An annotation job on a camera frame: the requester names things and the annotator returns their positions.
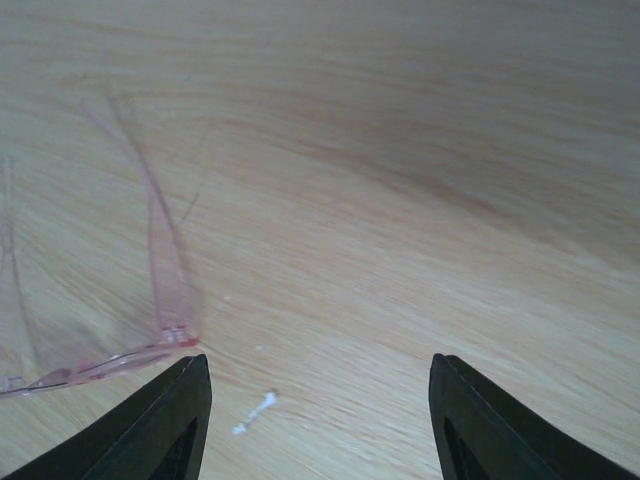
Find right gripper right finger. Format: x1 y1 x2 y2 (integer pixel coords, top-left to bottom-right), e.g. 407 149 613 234
429 354 638 480

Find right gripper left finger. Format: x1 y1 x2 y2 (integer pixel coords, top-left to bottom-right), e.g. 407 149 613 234
6 354 211 480

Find pink sunglasses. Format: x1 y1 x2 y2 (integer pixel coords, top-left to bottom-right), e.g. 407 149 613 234
1 100 197 398

